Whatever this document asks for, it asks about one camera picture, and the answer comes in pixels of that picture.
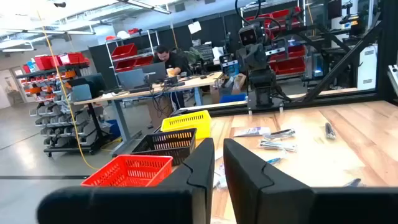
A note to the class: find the white paper sign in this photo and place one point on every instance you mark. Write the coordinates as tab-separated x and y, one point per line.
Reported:
194	27

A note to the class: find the red plastic basket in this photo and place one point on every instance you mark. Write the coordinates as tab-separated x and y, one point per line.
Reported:
130	171

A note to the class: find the yellow plastic basket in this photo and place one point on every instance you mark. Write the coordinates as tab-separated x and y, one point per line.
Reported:
188	123

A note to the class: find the dark razor packet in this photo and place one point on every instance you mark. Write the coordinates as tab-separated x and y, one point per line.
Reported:
330	130

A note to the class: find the clear white packet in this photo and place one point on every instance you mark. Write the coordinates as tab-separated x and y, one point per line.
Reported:
220	179

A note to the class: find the shelf rack with small bins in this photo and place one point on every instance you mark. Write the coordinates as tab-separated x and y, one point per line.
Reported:
62	124

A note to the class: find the grey laptop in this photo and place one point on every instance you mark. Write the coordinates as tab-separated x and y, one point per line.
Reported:
130	79
155	71

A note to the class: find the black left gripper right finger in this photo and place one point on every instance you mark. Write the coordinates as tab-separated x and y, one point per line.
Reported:
295	205

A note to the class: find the white toothpaste tube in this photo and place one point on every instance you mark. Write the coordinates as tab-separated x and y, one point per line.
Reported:
252	131

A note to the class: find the blue plastic bin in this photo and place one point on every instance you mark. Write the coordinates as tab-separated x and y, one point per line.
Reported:
231	98

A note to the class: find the wooden desk with grey legs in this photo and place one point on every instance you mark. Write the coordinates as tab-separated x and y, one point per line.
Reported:
192	83

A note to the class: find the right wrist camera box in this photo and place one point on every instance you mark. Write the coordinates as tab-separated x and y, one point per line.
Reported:
249	35

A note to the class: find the blue toothbrush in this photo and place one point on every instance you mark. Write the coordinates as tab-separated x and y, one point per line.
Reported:
274	160

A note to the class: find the black plastic basket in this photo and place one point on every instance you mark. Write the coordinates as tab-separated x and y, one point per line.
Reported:
168	144

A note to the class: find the black monitor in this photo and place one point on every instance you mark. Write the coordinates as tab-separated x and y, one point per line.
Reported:
90	85

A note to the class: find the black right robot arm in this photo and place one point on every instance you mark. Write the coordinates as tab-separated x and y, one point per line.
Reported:
261	87

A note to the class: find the white cabinet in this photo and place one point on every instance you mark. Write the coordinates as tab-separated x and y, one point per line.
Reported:
367	67

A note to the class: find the clear razor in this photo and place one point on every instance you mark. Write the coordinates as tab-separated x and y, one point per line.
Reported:
276	145
280	133

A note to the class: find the cardboard box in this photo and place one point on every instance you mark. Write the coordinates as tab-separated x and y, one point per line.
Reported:
238	83

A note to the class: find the person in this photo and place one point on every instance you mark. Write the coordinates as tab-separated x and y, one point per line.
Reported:
169	62

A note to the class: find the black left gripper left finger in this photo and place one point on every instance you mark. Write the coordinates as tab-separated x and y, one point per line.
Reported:
140	205

